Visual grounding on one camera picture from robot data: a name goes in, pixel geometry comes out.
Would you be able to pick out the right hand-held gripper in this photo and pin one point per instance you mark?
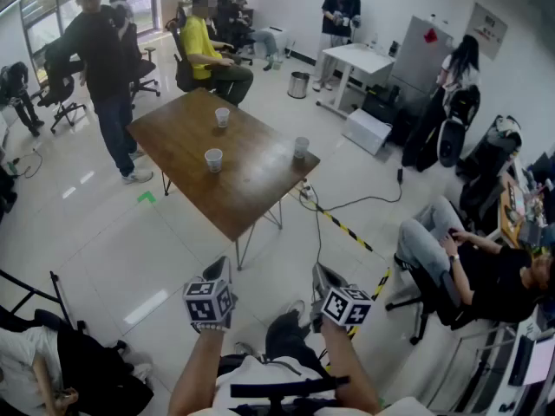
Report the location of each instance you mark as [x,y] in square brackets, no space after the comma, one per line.
[347,308]

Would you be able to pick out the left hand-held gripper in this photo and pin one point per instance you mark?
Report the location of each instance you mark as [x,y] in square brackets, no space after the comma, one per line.
[208,306]

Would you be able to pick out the white paper cup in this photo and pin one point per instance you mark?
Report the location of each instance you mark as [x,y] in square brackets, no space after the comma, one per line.
[213,162]
[302,149]
[222,118]

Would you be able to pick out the person's left forearm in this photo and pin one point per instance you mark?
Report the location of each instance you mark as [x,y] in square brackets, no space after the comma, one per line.
[195,371]

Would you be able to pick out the person's right forearm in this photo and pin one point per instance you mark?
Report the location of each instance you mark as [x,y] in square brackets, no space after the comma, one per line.
[347,362]

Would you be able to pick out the black hairpin table leg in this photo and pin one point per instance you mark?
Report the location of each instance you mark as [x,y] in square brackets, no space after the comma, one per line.
[273,219]
[243,249]
[166,184]

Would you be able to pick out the person's right shoe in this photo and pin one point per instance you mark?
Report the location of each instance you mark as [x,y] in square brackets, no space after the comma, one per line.
[298,308]

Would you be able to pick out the person's shoe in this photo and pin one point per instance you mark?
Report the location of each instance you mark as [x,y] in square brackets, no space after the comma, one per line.
[247,350]
[298,308]

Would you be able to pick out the person's black trousers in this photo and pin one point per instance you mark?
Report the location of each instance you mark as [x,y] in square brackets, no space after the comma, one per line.
[286,336]

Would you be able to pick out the person's left shoe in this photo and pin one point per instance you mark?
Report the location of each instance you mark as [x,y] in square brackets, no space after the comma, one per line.
[247,350]

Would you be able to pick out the white power strip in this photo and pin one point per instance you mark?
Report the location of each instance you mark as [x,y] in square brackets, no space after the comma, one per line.
[308,192]

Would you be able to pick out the person's white shirt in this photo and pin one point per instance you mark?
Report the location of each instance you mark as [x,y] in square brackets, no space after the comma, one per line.
[256,377]

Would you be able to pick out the black chest harness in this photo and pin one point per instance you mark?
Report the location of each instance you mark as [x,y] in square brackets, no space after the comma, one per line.
[282,389]

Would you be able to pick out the black power adapter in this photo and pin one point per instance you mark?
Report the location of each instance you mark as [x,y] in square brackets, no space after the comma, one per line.
[401,175]

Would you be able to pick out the white rectangular box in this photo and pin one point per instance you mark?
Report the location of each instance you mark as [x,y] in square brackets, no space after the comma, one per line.
[368,130]

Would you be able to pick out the white office desk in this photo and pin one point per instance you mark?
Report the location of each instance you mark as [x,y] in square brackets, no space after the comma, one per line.
[503,349]

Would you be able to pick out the black equipment case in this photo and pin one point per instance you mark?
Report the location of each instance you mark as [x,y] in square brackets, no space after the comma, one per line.
[381,102]

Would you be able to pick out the black white office chair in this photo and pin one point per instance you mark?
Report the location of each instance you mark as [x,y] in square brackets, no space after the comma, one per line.
[453,139]

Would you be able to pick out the steel trash bin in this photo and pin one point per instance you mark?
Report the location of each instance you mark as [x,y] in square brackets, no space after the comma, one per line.
[299,87]

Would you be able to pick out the chair with black clothes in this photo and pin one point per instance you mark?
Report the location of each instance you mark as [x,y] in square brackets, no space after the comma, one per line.
[490,167]

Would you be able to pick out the cluttered wooden desk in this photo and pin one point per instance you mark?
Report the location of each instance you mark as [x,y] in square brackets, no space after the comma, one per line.
[516,215]

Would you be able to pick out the black keyboard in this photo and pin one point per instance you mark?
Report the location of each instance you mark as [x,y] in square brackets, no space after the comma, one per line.
[520,360]

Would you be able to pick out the white black helmet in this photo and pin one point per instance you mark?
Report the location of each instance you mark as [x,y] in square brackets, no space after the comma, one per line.
[505,126]

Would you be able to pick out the grey metal cabinet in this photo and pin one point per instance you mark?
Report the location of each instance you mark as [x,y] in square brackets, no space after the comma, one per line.
[416,63]

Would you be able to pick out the red paper decoration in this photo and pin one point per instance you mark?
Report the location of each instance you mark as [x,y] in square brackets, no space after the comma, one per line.
[431,36]

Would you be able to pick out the brown cardboard box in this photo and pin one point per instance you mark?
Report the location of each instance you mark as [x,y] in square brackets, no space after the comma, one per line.
[173,7]

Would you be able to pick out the large glass window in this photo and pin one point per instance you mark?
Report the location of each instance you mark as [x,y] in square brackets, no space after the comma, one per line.
[43,20]

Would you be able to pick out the wall poster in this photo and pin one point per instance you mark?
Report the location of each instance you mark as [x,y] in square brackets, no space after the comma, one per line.
[487,30]

